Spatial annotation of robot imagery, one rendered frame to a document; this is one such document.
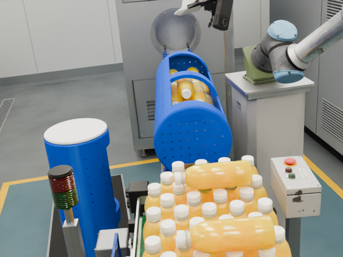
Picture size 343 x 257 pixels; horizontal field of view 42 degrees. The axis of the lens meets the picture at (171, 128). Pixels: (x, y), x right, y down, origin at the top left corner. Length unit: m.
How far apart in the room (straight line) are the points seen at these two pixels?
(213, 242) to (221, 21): 0.69
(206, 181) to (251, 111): 0.83
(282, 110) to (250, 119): 0.15
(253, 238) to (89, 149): 1.07
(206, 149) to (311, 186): 0.46
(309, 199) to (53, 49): 5.77
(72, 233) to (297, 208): 0.64
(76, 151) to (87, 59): 4.96
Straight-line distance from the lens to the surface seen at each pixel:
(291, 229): 1.50
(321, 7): 3.84
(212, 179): 1.24
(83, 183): 1.98
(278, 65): 1.86
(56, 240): 2.89
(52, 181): 1.16
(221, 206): 1.27
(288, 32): 1.92
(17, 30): 6.80
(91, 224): 2.09
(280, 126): 2.08
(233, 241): 1.01
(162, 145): 1.62
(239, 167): 1.25
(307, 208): 1.36
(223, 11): 1.40
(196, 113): 1.57
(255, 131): 2.05
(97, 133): 1.95
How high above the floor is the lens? 1.77
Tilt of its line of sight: 23 degrees down
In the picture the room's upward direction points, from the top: 5 degrees counter-clockwise
